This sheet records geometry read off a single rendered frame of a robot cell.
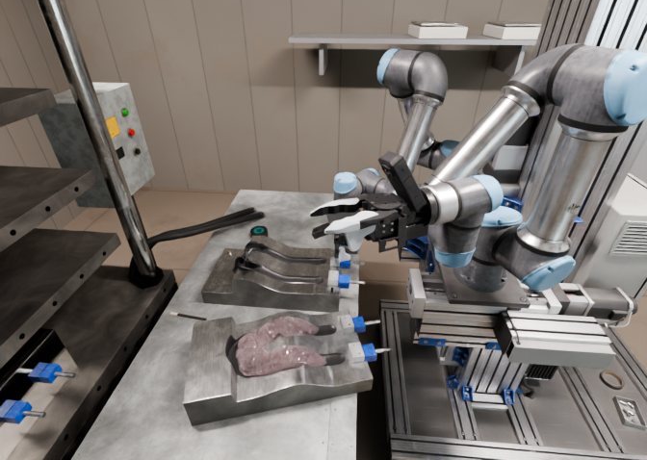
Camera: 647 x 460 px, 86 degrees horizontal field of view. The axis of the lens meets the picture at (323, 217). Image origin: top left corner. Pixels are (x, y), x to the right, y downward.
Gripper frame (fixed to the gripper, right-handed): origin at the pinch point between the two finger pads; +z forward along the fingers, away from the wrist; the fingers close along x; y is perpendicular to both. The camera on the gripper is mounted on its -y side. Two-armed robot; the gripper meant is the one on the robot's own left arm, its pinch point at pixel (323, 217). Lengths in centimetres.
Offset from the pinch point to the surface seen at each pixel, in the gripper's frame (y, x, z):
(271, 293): 52, 52, 3
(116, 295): 56, 82, 57
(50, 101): -16, 76, 53
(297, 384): 54, 15, 5
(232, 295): 53, 59, 16
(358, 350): 55, 20, -16
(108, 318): 58, 71, 59
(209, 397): 53, 19, 27
